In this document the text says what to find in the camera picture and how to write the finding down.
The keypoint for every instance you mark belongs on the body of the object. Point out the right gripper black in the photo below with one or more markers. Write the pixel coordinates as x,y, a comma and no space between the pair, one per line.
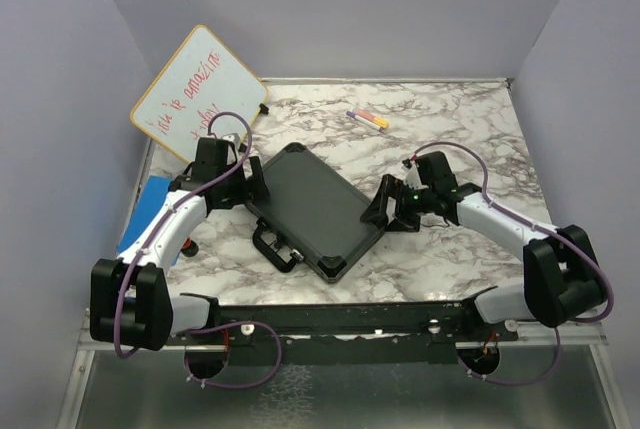
402,222

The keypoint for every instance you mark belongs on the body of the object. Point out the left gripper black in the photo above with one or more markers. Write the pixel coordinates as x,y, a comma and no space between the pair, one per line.
254,189

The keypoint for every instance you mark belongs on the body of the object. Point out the black poker set case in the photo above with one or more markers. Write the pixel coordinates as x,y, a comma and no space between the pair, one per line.
312,215

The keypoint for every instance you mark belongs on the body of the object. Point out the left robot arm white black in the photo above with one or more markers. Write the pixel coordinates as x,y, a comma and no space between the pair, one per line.
130,303

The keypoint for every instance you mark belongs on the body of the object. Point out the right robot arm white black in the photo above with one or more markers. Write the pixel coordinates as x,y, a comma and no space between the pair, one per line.
561,279

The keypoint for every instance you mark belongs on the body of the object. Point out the red black marker cap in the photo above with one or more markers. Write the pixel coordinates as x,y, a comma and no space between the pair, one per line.
190,248

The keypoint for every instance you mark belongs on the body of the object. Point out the purple yellow marker pen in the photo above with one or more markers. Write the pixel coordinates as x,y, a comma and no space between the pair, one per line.
376,122

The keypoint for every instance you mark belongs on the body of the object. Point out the blue flat sheet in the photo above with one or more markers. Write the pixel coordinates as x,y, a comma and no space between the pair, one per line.
148,205

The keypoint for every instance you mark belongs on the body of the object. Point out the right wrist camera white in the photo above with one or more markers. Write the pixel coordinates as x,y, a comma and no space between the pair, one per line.
412,177

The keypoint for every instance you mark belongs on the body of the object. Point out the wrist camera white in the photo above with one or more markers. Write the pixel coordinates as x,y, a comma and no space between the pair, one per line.
412,177
233,138

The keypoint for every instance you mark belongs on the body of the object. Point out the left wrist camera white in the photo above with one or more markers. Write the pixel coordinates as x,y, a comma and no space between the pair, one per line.
233,138

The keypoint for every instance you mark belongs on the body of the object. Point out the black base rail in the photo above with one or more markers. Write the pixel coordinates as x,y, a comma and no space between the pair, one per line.
342,334

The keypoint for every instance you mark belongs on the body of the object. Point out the whiteboard with yellow frame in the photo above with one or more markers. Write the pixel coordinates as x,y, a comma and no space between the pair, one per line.
202,78

